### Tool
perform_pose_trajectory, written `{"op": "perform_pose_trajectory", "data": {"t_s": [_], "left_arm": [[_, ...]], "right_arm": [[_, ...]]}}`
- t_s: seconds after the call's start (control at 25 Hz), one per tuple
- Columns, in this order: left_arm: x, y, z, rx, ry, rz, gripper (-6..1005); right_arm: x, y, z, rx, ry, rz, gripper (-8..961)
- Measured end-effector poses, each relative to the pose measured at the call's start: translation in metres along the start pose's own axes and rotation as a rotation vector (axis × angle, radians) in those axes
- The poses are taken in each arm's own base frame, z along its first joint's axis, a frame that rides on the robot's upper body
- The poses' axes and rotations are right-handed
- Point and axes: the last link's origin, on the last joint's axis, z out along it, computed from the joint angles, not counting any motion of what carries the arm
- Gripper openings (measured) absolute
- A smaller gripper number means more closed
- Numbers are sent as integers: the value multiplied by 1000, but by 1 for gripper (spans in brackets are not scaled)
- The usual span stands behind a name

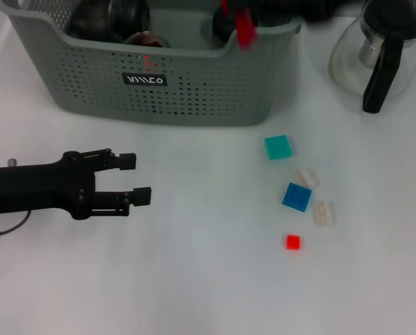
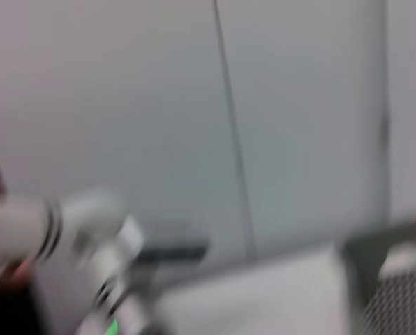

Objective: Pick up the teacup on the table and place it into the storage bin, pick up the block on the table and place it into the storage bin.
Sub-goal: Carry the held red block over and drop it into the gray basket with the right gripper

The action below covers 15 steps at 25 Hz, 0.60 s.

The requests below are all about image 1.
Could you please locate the orange-red brick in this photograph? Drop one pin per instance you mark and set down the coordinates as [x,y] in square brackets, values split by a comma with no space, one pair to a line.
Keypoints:
[143,40]

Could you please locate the red square flat brick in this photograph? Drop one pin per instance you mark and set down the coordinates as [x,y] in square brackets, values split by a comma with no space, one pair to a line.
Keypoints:
[293,241]

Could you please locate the dark red long brick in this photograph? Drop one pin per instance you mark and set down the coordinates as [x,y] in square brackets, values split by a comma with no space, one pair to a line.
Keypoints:
[245,29]

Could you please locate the grey perforated storage bin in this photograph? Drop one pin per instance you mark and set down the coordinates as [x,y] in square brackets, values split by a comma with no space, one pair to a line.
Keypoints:
[89,87]

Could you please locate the glass teacup black base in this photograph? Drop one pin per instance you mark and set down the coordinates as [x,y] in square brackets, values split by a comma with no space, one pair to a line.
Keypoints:
[89,21]
[162,41]
[223,28]
[131,17]

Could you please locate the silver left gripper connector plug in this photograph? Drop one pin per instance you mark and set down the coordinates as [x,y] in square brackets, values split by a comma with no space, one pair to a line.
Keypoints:
[12,163]

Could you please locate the teal square brick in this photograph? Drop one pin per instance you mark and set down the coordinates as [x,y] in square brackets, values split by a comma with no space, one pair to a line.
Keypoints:
[279,147]

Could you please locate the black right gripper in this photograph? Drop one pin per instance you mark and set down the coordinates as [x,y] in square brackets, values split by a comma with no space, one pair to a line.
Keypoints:
[319,8]

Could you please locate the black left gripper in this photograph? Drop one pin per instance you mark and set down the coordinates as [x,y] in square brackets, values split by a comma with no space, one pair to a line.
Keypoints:
[37,188]

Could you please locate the blue square brick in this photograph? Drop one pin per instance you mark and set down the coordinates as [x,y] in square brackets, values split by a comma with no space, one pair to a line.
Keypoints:
[297,197]

